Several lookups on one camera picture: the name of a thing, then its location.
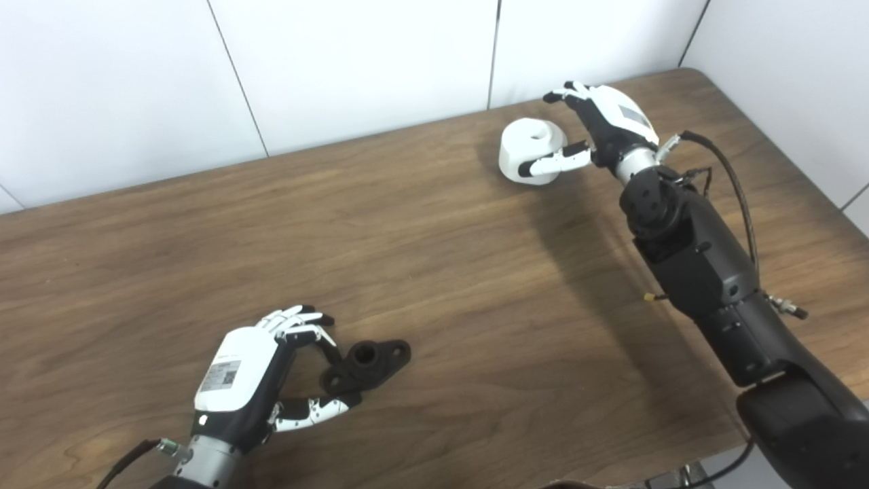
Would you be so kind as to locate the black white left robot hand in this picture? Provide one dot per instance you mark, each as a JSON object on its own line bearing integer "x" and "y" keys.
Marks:
{"x": 237, "y": 367}

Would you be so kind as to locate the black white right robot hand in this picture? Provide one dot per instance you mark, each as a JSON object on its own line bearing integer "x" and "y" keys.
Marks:
{"x": 614, "y": 122}

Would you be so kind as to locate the round white plastic piece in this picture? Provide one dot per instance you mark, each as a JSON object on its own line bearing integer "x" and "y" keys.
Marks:
{"x": 523, "y": 142}

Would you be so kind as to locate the black plastic holder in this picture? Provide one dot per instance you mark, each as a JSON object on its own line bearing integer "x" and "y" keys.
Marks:
{"x": 370, "y": 363}

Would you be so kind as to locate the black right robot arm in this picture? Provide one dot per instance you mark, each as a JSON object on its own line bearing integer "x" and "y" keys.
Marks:
{"x": 706, "y": 265}

